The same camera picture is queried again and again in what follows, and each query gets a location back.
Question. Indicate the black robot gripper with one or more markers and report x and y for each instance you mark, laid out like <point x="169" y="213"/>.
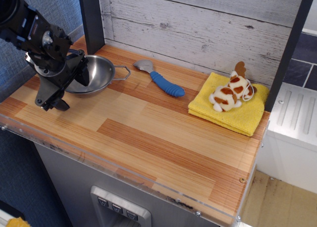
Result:
<point x="53" y="83"/>

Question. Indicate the metal bowl with handles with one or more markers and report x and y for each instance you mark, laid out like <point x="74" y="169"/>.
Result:
<point x="101" y="74"/>

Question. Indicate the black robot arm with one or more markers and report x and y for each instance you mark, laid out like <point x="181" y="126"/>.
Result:
<point x="48" y="52"/>

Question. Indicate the clear acrylic table guard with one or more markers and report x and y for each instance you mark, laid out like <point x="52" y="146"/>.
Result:
<point x="189" y="163"/>

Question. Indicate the grey toy fridge cabinet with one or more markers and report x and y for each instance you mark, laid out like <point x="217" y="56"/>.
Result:
<point x="73" y="179"/>

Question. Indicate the silver dispenser button panel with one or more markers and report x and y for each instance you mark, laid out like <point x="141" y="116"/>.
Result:
<point x="115" y="211"/>

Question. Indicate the yellow object bottom left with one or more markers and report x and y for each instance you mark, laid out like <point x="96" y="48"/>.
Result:
<point x="17" y="222"/>

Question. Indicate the brown white plush toy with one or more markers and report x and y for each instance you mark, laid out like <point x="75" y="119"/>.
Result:
<point x="232" y="92"/>

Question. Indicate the yellow folded cloth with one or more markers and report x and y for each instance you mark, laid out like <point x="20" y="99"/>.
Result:
<point x="243" y="120"/>

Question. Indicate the white cabinet at right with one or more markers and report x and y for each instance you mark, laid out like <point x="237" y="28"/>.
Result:
<point x="289" y="149"/>

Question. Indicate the blue handled metal scoop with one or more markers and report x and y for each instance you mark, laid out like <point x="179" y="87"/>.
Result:
<point x="168" y="87"/>

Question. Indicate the dark grey right post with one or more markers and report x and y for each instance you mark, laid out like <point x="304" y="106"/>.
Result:
<point x="296" y="31"/>

